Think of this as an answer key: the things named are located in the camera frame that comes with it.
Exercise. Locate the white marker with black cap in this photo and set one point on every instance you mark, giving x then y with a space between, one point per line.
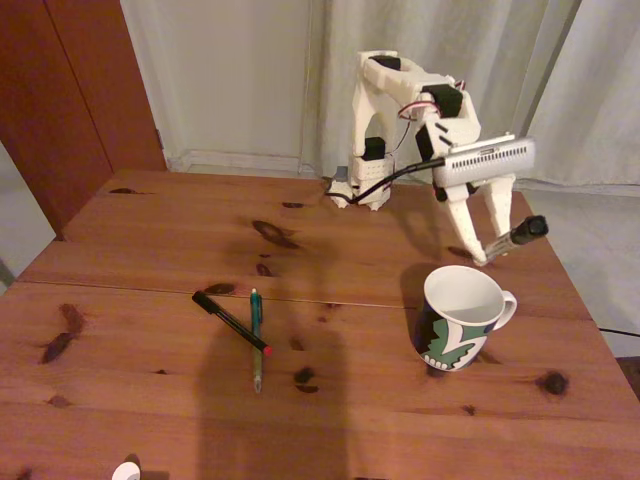
530 230

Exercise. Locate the small white round object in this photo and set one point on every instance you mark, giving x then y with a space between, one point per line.
125 472

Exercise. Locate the white mug with green pattern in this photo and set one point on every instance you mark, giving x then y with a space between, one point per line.
450 345

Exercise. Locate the white curtain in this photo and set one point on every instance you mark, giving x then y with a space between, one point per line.
600 100
500 50

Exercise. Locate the green transparent pen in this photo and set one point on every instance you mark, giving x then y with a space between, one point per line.
256 310

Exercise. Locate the brown wooden cabinet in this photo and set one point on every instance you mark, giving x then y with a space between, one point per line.
60 100

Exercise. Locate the black pen with red end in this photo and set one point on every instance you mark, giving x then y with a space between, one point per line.
220 312

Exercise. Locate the silver camera box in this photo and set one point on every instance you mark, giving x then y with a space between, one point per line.
485 160

